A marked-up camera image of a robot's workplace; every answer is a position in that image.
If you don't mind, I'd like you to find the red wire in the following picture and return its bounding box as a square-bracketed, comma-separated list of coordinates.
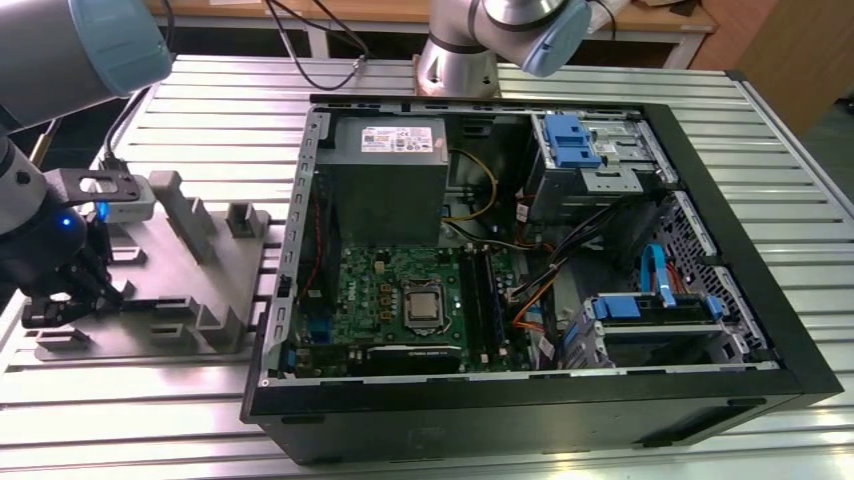
[307, 192, 333, 296]

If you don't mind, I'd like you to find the green motherboard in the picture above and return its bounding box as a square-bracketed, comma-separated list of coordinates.
[293, 244, 536, 376]

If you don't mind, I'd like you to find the black CPU socket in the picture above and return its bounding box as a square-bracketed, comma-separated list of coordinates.
[398, 278, 453, 337]

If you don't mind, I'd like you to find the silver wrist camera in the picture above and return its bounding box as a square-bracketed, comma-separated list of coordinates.
[78, 172, 161, 225]

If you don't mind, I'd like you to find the orange wire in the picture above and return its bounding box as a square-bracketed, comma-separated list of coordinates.
[512, 292, 556, 331]

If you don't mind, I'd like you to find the blue flat data wire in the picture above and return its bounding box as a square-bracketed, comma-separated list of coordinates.
[640, 243, 680, 306]

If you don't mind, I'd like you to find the wooden cabinet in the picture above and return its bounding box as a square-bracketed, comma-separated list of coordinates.
[690, 0, 854, 139]

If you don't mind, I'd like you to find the black camera cable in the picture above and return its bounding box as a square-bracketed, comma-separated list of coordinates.
[99, 0, 179, 174]
[263, 0, 376, 90]

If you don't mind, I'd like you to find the black graphics card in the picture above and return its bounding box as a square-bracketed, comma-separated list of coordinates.
[364, 343, 464, 376]

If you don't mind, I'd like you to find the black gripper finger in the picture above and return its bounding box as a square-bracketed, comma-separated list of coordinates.
[19, 292, 93, 330]
[58, 249, 127, 315]

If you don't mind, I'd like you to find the grey parts rack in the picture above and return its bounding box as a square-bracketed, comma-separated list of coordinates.
[33, 169, 282, 362]

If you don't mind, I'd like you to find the yellow wire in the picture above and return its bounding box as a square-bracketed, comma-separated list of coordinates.
[448, 149, 501, 221]

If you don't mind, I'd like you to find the silver CPU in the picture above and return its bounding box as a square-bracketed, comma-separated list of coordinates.
[406, 291, 444, 321]

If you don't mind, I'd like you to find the metal drive cage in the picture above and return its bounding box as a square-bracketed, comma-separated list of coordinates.
[530, 112, 680, 226]

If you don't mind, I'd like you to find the wooden desk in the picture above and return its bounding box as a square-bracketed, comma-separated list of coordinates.
[153, 0, 721, 69]

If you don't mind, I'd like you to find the grey power supply unit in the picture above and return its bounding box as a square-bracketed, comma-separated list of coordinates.
[318, 115, 450, 249]

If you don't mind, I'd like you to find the black PC case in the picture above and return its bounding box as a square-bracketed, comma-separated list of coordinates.
[239, 93, 847, 466]

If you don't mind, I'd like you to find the hard disk in blue carrier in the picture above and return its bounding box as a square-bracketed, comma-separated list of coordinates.
[596, 294, 726, 326]

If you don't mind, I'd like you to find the blue drive bay latch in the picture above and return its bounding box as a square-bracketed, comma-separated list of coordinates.
[544, 112, 606, 169]

